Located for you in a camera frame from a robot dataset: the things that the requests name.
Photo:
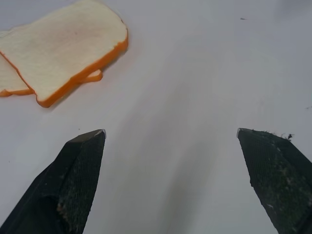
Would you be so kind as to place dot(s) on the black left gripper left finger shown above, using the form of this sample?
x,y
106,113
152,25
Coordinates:
x,y
65,180

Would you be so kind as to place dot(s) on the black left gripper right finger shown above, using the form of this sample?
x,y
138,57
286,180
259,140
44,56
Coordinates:
x,y
278,175

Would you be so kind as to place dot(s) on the white bread slice orange crust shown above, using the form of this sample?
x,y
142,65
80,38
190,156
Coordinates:
x,y
63,51
9,80

